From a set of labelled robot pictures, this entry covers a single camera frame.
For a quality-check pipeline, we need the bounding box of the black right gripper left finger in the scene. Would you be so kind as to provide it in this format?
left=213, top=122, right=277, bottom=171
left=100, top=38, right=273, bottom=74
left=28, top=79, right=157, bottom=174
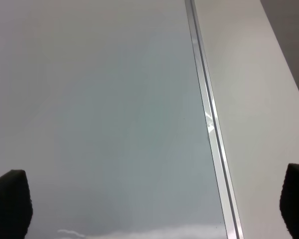
left=0, top=170, right=33, bottom=239

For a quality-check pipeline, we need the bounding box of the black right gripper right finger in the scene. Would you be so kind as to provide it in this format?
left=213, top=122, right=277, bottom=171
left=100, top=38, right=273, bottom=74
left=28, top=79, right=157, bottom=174
left=280, top=163, right=299, bottom=239

